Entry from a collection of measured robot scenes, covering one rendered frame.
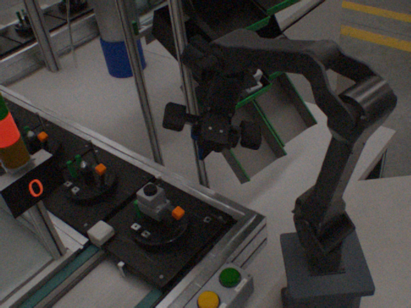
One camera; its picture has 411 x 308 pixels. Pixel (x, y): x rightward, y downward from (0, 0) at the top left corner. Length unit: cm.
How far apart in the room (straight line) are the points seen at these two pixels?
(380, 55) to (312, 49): 311
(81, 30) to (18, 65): 34
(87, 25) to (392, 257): 167
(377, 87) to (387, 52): 315
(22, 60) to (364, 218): 151
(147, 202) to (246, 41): 44
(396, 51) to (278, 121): 261
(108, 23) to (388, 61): 235
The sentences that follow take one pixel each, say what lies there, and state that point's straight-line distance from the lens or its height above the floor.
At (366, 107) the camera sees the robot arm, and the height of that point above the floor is 144.
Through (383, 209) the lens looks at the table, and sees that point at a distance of 128.
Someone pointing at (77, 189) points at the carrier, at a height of 100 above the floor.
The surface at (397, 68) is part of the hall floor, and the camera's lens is 358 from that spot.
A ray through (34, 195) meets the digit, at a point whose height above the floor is 119.
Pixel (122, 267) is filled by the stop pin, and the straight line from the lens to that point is 106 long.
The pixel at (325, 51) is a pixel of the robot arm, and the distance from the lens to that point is 63.
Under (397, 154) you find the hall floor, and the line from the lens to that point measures 280.
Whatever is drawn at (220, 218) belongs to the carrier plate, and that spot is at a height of 97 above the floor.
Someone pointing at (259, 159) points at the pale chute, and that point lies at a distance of 117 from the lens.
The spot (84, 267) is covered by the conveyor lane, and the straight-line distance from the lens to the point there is 113.
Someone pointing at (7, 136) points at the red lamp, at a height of 133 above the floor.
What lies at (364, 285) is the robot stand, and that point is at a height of 106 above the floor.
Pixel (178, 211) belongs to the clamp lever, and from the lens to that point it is 98.
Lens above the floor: 178
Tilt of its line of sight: 40 degrees down
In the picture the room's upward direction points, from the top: 9 degrees counter-clockwise
